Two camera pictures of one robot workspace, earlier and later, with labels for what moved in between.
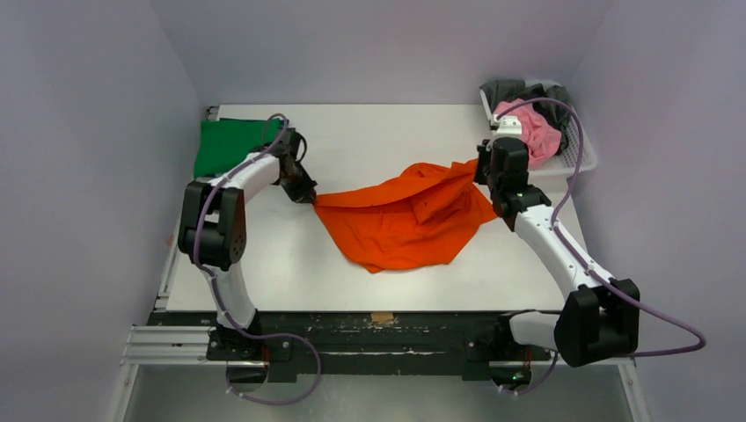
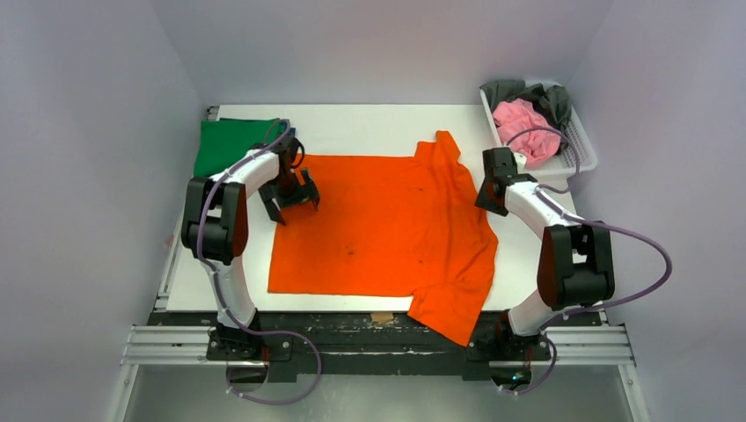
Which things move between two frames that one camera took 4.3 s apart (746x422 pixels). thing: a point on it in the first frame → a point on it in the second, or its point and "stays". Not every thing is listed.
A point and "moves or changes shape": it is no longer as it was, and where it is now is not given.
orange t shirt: x=420 y=218 moves or changes shape
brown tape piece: x=382 y=317 stays
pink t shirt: x=540 y=137 stays
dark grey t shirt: x=502 y=90 stays
